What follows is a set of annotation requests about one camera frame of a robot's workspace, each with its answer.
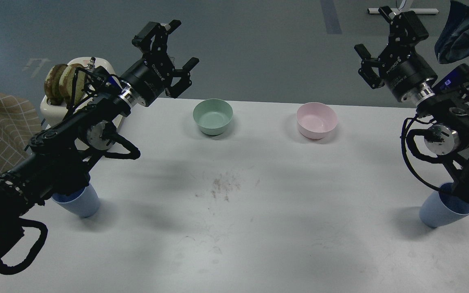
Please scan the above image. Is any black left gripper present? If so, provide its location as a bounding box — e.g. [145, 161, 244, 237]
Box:
[120, 19, 199, 107]

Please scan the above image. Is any white stand base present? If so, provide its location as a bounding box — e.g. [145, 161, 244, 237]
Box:
[367, 8, 439, 15]

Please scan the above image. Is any green bowl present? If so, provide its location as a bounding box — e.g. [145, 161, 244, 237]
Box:
[193, 99, 233, 136]

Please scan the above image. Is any cream toaster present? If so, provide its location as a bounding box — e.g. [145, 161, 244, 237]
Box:
[40, 56, 116, 127]

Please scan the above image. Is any toast slice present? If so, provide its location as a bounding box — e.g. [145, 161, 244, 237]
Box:
[44, 64, 68, 106]
[58, 63, 86, 108]

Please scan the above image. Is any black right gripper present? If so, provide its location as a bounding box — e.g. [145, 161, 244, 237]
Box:
[354, 6, 437, 103]

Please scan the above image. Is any pink bowl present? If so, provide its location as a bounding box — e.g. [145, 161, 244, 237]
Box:
[296, 102, 339, 140]

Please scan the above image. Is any toast slice back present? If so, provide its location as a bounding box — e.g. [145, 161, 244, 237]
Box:
[44, 64, 68, 106]

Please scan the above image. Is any blue cup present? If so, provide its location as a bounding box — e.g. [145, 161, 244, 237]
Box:
[419, 190, 469, 228]
[52, 184, 101, 218]

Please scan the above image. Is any dark blue cloth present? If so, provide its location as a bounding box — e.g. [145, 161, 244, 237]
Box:
[434, 0, 469, 64]

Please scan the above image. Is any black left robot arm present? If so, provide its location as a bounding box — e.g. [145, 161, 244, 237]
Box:
[0, 19, 199, 275]

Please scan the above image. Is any beige checkered cloth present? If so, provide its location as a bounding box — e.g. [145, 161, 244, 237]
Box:
[0, 93, 42, 174]

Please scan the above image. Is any toast slice front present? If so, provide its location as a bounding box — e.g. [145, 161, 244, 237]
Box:
[58, 63, 86, 108]

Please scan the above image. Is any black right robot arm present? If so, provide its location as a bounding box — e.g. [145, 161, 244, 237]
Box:
[354, 0, 469, 227]

